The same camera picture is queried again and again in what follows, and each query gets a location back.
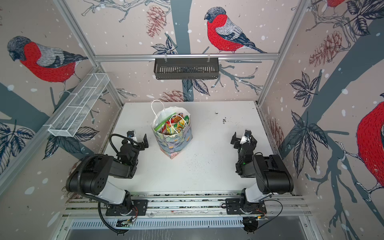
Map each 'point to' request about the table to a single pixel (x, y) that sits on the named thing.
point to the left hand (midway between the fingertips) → (139, 132)
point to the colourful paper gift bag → (171, 126)
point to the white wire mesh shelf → (78, 105)
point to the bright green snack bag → (160, 127)
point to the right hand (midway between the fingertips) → (244, 132)
